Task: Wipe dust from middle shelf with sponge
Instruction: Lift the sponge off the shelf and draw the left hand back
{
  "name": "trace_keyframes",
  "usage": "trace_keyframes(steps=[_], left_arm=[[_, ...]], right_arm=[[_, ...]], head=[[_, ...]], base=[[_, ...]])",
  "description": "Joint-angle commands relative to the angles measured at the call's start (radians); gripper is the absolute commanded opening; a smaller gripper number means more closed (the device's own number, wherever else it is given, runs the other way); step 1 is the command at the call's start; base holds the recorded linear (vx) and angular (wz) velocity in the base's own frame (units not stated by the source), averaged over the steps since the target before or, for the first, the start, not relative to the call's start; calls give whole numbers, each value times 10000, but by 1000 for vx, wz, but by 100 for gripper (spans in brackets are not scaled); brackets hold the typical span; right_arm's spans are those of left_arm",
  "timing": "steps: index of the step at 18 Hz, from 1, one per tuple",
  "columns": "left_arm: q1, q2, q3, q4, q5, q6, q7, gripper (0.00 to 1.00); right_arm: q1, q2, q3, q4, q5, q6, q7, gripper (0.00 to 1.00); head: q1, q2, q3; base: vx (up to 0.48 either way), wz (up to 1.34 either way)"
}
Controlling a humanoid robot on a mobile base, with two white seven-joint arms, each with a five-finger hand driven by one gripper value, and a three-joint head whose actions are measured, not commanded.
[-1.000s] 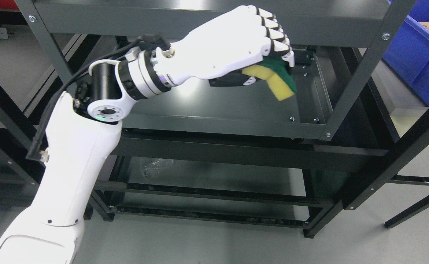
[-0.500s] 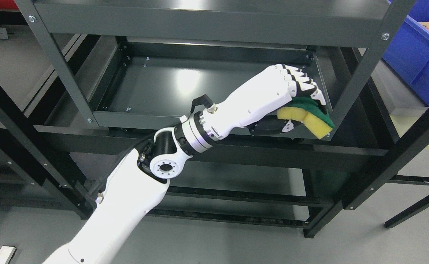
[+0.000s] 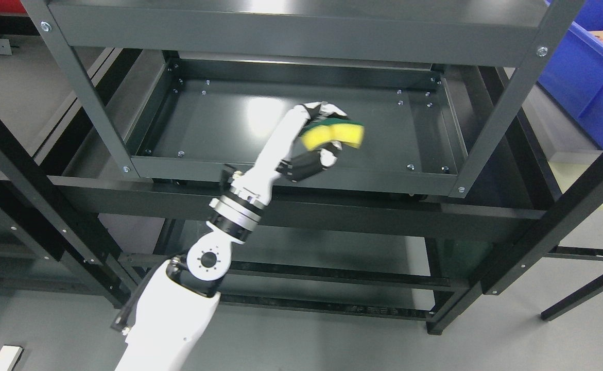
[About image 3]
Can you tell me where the blue plastic bin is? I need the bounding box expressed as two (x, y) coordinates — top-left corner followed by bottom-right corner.
(539, 1), (603, 149)

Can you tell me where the grey metal shelving unit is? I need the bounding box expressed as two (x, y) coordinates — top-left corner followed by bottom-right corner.
(23, 1), (584, 198)

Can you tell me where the green yellow sponge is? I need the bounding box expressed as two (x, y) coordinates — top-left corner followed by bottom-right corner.
(299, 118), (365, 150)

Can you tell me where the black metal shelf rack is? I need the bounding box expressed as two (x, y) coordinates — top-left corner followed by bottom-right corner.
(0, 32), (603, 335)

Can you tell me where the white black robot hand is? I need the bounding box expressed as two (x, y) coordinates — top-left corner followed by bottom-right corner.
(232, 102), (348, 206)

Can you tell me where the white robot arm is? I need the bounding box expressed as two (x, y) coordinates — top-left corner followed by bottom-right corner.
(111, 166), (280, 370)

